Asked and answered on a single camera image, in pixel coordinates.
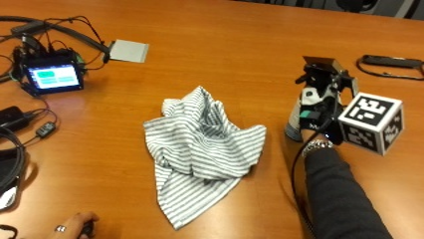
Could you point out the silver wristwatch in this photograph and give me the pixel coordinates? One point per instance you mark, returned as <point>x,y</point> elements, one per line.
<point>318,144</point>

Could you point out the black glove camera mount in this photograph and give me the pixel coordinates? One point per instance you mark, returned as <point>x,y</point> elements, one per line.
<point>324,71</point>

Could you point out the grey white striped cloth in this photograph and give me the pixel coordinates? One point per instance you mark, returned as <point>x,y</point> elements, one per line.
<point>198,149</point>

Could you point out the black power adapter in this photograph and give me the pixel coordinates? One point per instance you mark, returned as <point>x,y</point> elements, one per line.
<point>12,118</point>

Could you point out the small black object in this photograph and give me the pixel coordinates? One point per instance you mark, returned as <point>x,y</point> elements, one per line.
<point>88,229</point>

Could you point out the black device with lit screen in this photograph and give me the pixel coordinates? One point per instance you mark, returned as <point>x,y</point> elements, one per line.
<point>53,76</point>

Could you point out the white cube with black markers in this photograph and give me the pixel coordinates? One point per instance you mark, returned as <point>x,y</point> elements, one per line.
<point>371,122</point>

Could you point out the small black dongle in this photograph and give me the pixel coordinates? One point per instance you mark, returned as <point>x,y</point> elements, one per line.
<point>45,129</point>

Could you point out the black office chairs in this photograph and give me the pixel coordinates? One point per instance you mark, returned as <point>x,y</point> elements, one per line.
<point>335,5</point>

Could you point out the black white headset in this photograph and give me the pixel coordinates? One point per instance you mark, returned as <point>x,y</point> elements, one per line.
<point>7,197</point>

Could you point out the grey flat card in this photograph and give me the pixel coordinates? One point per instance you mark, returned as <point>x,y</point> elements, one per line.
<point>129,50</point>

